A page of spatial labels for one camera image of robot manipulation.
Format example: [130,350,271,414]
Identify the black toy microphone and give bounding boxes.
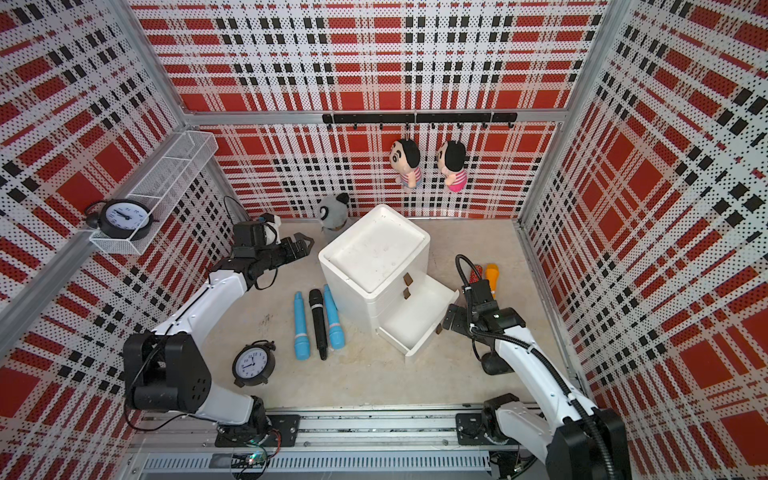
[309,289,328,361]

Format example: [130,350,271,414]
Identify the grey plush animal toy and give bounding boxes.
[318,192,350,231]

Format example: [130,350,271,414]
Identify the black alarm clock on floor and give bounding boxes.
[232,340,276,388]

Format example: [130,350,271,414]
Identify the orange toy microphone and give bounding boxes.
[485,263,500,297]

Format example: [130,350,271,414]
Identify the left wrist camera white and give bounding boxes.
[258,213,281,245]

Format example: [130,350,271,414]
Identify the plush doll pink shorts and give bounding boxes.
[437,140,468,193]

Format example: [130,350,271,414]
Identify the black cylinder on floor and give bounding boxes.
[480,351,514,376]

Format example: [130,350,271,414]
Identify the blue toy microphone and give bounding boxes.
[323,285,345,350]
[293,292,311,361]

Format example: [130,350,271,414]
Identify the white plastic drawer cabinet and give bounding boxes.
[318,204,431,333]

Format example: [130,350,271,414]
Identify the black alarm clock in basket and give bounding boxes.
[85,199,157,241]

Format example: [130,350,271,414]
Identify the plush doll blue shorts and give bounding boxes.
[389,138,423,190]

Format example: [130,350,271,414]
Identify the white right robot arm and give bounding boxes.
[442,273,632,479]

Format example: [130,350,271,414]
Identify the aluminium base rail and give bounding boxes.
[117,404,548,479]

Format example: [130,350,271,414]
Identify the small circuit board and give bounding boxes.
[208,452,270,470]

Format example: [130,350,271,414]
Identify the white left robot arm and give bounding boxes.
[122,213,314,447]

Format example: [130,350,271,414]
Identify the black wall hook rail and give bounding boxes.
[321,112,519,128]

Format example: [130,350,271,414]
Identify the red glitter toy microphone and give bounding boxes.
[469,265,483,284]

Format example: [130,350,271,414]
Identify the white wire wall basket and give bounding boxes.
[89,130,218,255]

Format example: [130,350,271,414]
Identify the white bottom drawer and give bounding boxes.
[376,275,459,363]

